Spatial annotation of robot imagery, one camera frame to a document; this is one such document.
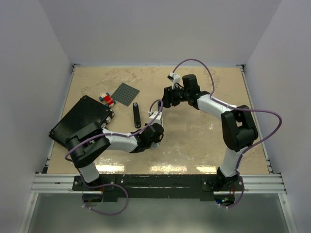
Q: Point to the black flat case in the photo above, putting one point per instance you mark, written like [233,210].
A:
[87,110]

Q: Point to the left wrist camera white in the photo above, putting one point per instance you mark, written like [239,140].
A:
[152,117]

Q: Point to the red blue lego car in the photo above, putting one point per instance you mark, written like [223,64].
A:
[105,97]

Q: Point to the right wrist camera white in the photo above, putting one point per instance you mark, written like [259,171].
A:
[175,79]

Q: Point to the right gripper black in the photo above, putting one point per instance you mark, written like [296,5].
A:
[168,98]

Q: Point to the light blue stapler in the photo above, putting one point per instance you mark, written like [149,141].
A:
[159,110]

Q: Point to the grey lego baseplate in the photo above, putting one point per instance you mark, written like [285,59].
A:
[125,94]

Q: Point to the staple box tray with staples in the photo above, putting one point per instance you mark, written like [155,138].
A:
[154,146]

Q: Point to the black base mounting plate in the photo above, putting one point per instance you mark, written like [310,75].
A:
[174,186]

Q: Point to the black stapler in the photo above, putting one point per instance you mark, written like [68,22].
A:
[136,114]

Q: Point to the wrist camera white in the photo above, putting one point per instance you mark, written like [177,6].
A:
[175,79]
[152,117]

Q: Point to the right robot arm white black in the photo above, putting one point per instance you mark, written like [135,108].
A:
[238,127]

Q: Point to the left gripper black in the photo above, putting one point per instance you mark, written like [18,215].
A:
[158,140]

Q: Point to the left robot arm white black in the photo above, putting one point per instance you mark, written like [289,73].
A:
[87,144]

